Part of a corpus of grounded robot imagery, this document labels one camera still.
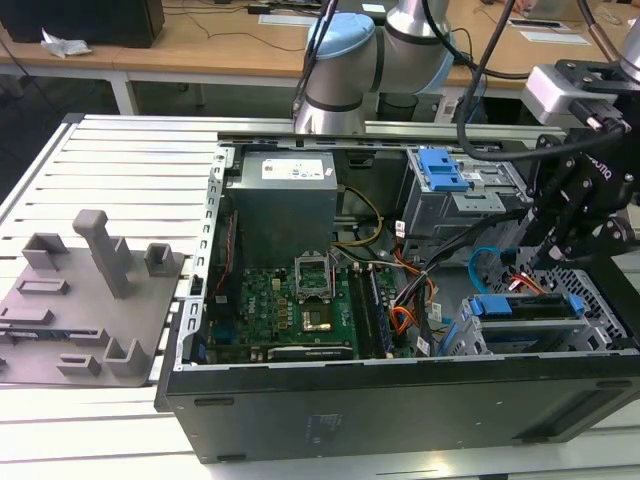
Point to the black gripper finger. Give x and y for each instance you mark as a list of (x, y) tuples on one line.
[(560, 190), (600, 240)]

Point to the hard disk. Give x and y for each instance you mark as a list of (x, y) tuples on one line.
[(492, 306)]

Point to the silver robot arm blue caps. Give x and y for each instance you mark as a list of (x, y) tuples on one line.
[(340, 75)]

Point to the metal disk bay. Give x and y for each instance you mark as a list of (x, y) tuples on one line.
[(600, 320)]

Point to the blue plastic cage latch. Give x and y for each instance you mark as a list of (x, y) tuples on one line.
[(442, 170)]

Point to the metal drive cage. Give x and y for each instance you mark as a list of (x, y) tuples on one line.
[(440, 210)]

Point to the white paper sheet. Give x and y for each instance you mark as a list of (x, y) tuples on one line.
[(555, 37), (282, 20)]

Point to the black bin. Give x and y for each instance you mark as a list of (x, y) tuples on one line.
[(397, 106)]

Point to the black RAM stick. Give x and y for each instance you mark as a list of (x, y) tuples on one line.
[(380, 315)]

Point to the CPU socket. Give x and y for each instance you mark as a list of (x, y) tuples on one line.
[(316, 320)]

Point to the grey power supply unit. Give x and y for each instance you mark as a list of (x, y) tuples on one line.
[(280, 210)]

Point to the black expansion card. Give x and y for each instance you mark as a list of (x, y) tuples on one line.
[(310, 351)]

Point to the black open PC case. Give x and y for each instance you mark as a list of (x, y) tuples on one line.
[(350, 415)]

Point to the green motherboard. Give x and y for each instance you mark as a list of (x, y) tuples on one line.
[(270, 305)]

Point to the wooden desk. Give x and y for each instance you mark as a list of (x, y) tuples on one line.
[(200, 55)]

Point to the grey parts rack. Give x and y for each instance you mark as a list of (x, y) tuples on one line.
[(85, 325)]

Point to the black box on desk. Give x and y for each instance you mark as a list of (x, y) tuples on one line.
[(85, 20)]

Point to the crumpled white paper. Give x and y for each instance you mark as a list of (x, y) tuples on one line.
[(65, 46)]

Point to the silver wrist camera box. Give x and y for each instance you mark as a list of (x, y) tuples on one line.
[(547, 95)]

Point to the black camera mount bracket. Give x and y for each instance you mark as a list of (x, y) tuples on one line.
[(590, 75)]

